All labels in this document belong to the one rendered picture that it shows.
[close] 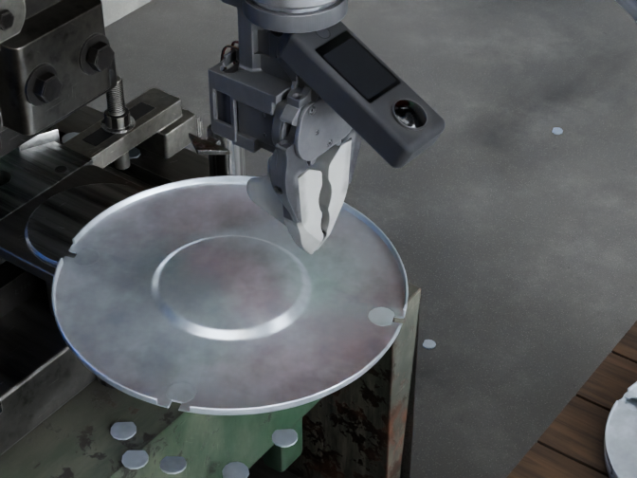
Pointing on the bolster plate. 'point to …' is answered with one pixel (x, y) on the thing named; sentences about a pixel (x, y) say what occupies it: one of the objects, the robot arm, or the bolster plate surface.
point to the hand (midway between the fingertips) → (319, 240)
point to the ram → (50, 61)
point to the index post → (236, 164)
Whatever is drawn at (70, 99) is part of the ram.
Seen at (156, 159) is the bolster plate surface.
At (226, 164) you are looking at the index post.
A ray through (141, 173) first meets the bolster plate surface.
